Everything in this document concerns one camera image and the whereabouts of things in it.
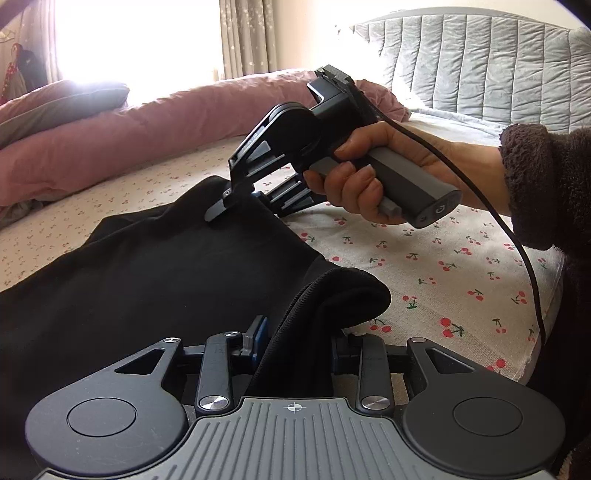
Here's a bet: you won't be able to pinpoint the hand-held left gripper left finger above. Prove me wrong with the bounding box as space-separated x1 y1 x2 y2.
113 315 271 414

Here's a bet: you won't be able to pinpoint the person's right hand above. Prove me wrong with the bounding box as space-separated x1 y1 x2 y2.
304 122 509 228

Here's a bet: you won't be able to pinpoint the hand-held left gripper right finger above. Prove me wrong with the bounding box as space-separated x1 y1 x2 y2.
330 331 477 412

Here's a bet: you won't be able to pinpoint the black cable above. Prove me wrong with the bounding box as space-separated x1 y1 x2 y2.
365 104 551 344

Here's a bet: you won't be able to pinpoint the pink and grey pillow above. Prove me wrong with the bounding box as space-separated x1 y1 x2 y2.
0 80 131 149

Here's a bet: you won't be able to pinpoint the beige star print curtain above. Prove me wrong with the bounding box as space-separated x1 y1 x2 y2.
217 0 279 80
28 0 64 88

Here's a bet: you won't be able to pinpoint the grey quilted headboard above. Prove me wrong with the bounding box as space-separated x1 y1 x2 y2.
353 6 591 136

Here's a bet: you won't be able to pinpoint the dark fleece robe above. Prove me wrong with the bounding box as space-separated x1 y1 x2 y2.
524 240 591 480

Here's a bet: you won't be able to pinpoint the pink duvet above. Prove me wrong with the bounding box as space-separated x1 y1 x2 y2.
0 69 411 209

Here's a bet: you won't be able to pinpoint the hanging clothes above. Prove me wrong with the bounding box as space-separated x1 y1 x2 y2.
0 41 49 104

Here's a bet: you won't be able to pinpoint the black pants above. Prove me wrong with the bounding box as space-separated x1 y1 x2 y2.
0 175 392 480

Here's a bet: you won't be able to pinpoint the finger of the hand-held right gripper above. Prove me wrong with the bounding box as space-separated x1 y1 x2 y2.
204 104 298 224
252 172 329 219

